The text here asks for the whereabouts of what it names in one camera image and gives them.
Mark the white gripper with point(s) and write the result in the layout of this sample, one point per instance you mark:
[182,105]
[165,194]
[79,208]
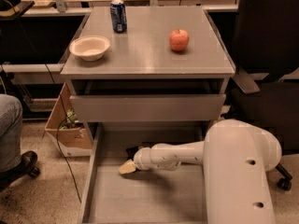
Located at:
[142,159]

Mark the black shoe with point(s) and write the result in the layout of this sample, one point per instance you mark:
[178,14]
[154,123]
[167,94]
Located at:
[27,166]

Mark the open grey middle drawer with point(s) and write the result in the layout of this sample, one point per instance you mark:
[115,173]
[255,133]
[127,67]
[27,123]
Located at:
[150,197]

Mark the person leg in jeans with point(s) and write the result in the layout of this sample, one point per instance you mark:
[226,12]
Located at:
[10,132]

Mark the grey top drawer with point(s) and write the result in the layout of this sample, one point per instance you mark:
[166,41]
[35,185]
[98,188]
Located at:
[147,107]

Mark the grey drawer cabinet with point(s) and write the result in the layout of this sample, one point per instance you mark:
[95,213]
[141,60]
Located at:
[140,60]

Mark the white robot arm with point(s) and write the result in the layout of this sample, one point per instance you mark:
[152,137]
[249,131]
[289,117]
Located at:
[235,157]

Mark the cardboard box with items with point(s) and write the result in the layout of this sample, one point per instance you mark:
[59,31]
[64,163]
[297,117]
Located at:
[65,131]

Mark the black office chair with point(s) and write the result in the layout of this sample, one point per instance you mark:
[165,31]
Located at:
[265,48]

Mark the red apple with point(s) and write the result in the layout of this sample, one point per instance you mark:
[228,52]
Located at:
[178,40]

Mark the white paper bowl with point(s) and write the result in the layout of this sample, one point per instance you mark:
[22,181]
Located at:
[90,47]

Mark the blue soda can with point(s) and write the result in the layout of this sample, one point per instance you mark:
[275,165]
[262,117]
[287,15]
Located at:
[118,16]

